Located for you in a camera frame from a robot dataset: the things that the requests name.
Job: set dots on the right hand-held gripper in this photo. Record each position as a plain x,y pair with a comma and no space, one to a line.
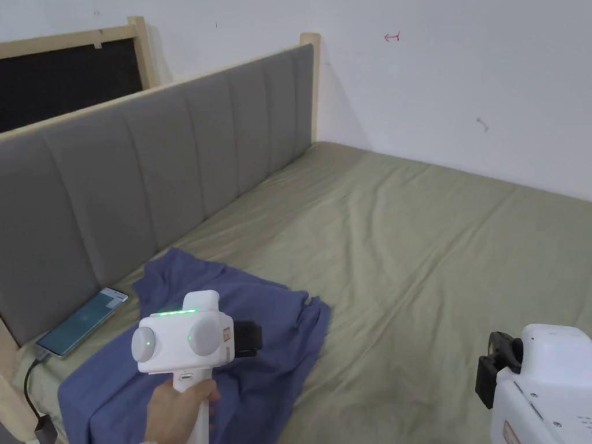
543,388

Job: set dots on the bed with pale green sheet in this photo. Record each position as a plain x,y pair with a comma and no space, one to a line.
416,259

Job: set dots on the smartphone with lit screen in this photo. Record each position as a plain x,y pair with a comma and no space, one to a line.
83,321

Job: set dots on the blue shirt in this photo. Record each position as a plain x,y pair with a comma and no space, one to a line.
259,319

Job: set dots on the grey padded headboard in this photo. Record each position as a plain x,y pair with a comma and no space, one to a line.
138,162

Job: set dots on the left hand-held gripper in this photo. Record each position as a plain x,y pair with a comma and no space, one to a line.
178,337

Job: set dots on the person's left hand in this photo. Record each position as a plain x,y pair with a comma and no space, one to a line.
178,414

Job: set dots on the wooden framed black panel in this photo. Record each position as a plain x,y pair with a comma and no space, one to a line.
60,78

